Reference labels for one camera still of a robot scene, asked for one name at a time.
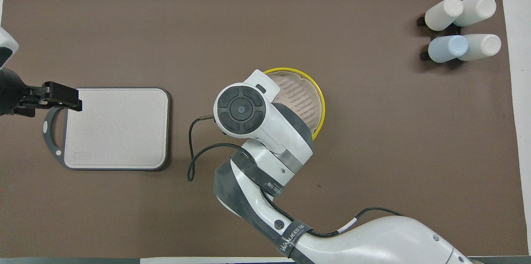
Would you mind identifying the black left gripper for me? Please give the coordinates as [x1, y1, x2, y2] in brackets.
[17, 81, 83, 117]

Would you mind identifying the yellow bamboo steamer basket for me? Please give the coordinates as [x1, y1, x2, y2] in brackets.
[263, 67, 326, 141]

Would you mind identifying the perforated steamer liner paper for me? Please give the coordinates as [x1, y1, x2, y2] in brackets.
[272, 71, 324, 130]

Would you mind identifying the white grey-rimmed cutting board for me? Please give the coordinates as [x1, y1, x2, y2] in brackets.
[43, 87, 171, 171]

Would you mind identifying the brown table mat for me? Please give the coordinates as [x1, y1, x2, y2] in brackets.
[0, 0, 529, 259]

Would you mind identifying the black cup rack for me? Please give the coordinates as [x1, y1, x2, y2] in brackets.
[417, 14, 463, 62]

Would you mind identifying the light blue plastic cup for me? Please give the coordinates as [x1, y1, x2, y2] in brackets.
[428, 35, 469, 64]

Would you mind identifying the white plastic cup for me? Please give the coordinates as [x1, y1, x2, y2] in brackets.
[458, 34, 502, 61]
[424, 0, 464, 31]
[453, 0, 497, 27]

